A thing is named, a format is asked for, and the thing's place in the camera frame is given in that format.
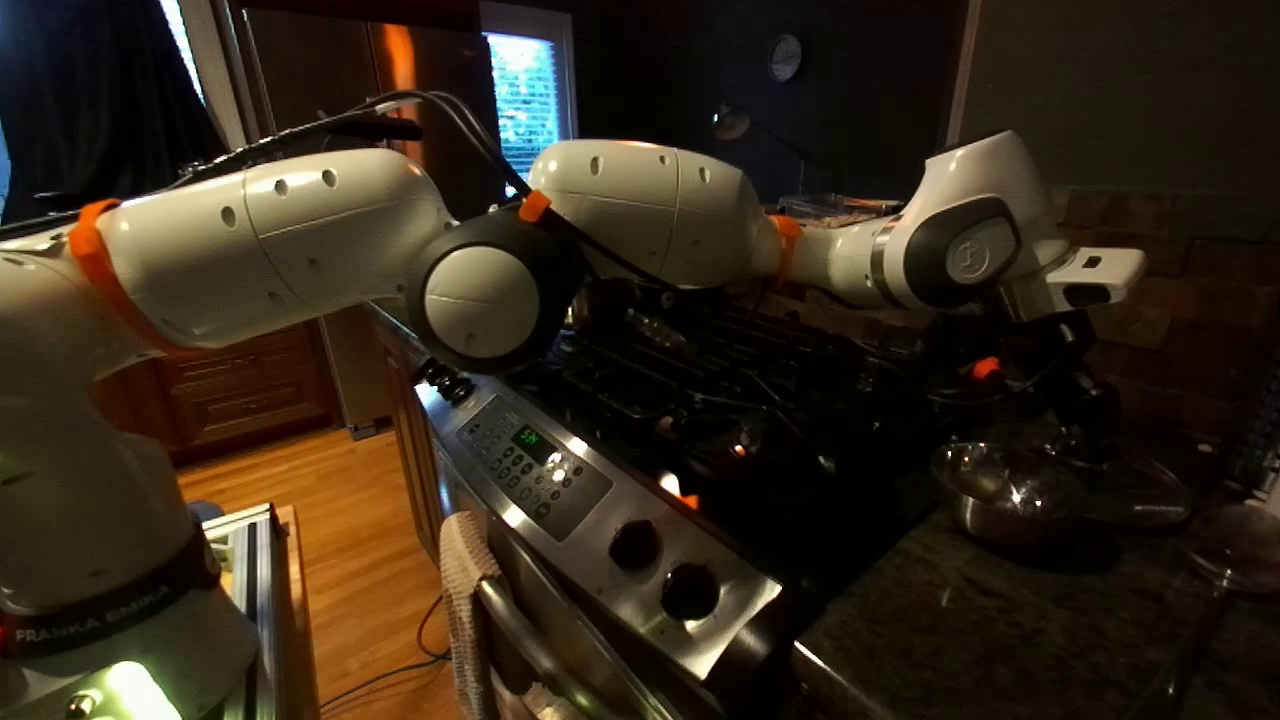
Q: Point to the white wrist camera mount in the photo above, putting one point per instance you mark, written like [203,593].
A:
[1103,272]

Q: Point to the wooden cabinet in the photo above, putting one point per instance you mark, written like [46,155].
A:
[240,395]

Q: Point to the bright door window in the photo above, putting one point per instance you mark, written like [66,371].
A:
[522,100]

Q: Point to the black stove knob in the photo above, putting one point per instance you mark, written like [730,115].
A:
[436,374]
[463,391]
[688,591]
[635,547]

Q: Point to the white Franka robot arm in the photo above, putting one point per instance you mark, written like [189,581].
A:
[265,243]

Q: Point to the light hanging towel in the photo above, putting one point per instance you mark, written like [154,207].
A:
[464,561]

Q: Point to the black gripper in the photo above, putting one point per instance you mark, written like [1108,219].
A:
[1067,345]

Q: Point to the round wall clock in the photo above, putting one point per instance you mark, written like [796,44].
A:
[787,58]

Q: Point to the black gas stove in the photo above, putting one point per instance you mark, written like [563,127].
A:
[563,481]

